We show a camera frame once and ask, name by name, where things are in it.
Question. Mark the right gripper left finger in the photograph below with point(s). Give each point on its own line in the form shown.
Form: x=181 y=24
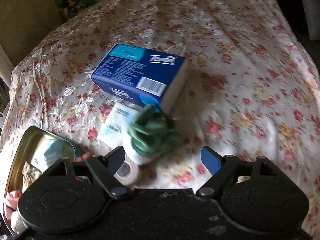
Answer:
x=103 y=169

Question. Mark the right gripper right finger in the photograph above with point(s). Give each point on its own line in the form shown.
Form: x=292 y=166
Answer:
x=223 y=170

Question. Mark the white medical tape roll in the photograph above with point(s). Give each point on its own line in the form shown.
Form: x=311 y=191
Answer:
x=128 y=173

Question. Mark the small white tissue packet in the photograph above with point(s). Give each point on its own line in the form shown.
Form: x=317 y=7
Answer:
x=115 y=126

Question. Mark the green white plush toy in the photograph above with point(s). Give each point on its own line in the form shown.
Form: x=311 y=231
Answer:
x=149 y=135

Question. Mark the beige lace cloth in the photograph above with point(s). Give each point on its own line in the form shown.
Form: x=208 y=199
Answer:
x=30 y=174

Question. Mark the pink cloth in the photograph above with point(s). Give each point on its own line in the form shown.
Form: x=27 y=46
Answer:
x=10 y=203

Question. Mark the white fluffy plush animal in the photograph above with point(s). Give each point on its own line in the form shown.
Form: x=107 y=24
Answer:
x=17 y=224

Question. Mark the teal gold metal tin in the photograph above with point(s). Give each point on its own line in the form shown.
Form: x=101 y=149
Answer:
x=35 y=147

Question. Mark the floral bedspread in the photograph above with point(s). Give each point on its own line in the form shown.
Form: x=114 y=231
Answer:
x=252 y=88

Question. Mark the blue Tempo tissue pack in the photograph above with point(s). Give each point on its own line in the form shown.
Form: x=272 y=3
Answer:
x=142 y=76

